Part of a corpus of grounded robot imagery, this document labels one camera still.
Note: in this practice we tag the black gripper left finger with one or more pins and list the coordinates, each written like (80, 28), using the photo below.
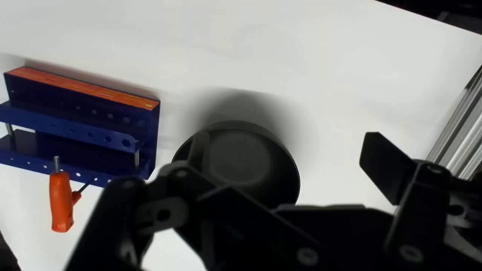
(120, 211)

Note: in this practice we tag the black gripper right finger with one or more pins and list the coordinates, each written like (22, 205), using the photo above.
(423, 211)

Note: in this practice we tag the blue metal rack orange top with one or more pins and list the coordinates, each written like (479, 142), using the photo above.
(75, 118)

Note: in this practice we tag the silver aluminium extrusion frame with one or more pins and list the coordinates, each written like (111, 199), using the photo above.
(464, 136)

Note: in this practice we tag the black round bowl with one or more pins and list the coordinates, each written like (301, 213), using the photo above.
(241, 151)

